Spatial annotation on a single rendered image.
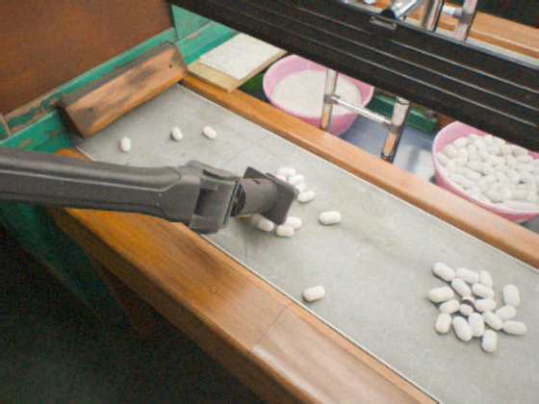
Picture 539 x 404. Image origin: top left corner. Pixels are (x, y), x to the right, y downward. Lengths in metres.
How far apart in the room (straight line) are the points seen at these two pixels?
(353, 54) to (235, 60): 0.58
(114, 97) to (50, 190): 0.50
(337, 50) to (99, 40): 0.54
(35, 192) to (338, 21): 0.40
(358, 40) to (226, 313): 0.42
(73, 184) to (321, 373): 0.40
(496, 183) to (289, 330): 0.54
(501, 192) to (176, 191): 0.65
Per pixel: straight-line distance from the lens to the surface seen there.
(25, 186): 0.46
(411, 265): 0.75
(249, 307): 0.65
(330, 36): 0.58
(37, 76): 0.91
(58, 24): 0.90
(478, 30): 1.40
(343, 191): 0.82
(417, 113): 1.09
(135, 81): 0.96
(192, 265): 0.69
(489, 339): 0.71
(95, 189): 0.47
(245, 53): 1.13
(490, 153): 1.01
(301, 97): 1.05
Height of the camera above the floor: 1.35
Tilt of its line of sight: 50 degrees down
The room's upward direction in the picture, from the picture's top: straight up
